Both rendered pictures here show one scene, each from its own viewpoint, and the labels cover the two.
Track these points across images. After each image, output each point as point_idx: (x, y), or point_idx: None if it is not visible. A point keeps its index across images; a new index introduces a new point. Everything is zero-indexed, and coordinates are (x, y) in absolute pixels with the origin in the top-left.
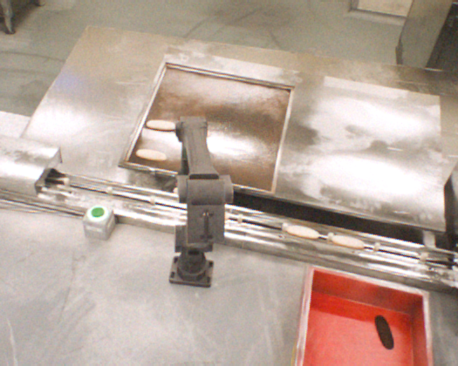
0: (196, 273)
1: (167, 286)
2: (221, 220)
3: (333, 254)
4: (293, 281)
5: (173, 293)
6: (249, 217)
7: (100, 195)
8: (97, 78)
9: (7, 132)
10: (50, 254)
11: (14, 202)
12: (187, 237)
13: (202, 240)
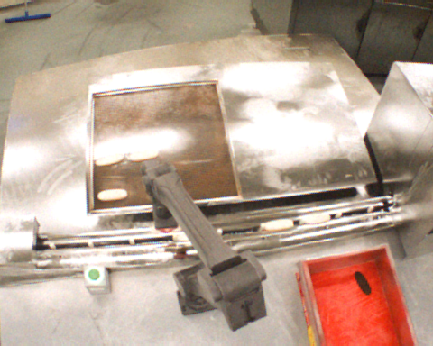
0: (207, 303)
1: (183, 319)
2: (261, 302)
3: (311, 237)
4: (286, 273)
5: (190, 323)
6: (226, 228)
7: (85, 250)
8: (36, 125)
9: None
10: (72, 318)
11: (22, 276)
12: (230, 326)
13: (247, 323)
